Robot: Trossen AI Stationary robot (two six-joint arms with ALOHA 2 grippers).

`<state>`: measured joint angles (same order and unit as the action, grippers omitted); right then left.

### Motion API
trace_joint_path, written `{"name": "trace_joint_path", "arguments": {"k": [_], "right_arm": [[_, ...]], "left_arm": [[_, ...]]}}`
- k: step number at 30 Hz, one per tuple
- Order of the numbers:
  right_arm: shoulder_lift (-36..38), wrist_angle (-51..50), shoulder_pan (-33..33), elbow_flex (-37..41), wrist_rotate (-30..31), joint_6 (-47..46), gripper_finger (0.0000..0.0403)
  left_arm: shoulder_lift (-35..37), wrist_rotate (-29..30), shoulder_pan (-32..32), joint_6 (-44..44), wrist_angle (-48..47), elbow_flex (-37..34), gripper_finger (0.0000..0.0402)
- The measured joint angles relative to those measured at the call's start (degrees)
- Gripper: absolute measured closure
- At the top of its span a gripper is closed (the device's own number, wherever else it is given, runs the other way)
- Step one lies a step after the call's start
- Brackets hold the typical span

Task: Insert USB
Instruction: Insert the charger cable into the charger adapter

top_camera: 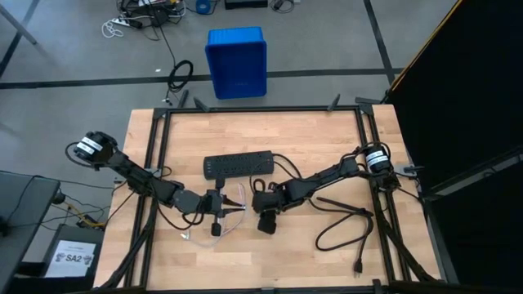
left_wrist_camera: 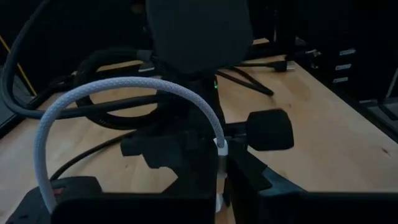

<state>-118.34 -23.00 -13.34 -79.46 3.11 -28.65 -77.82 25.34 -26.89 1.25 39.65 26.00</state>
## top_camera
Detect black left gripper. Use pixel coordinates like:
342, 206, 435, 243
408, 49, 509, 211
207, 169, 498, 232
198, 177, 248, 238

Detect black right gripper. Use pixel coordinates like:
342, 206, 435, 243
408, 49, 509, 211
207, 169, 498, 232
249, 178, 288, 236

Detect black power strip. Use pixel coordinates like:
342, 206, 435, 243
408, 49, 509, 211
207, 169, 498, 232
203, 149, 275, 180

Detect white USB cable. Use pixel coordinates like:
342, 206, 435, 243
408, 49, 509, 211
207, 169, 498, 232
181, 182, 248, 248

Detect blue plastic bin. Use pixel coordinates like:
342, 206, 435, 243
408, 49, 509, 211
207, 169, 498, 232
203, 26, 269, 100

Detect black box SA2 label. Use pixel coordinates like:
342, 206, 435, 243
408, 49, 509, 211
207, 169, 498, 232
40, 223, 105, 283

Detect flat black box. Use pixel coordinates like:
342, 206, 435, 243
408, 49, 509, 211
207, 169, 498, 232
224, 0, 269, 11

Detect black power adapter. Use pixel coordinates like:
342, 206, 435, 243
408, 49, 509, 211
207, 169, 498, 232
151, 7, 171, 26

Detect black side table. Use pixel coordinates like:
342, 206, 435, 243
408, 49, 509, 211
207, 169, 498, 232
0, 170, 61, 294

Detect white power strip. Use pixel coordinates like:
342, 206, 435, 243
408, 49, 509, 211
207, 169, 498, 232
110, 15, 142, 29

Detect black curtain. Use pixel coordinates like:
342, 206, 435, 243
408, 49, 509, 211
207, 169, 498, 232
383, 0, 523, 294

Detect black aluminium table frame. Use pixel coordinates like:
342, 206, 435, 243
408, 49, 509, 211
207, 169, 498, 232
94, 89, 450, 294

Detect black power strip cord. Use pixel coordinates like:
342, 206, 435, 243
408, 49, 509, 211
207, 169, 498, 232
271, 153, 376, 279

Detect yellow cable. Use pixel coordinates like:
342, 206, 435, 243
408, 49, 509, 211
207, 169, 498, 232
65, 202, 106, 229

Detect coiled black floor cable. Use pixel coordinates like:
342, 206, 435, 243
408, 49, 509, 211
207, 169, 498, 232
157, 22, 195, 106

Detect grey metal clamp bracket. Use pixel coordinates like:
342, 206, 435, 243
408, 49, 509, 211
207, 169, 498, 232
395, 162, 426, 177

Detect white coiled cable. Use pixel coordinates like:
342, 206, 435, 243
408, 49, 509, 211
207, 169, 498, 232
101, 19, 124, 39

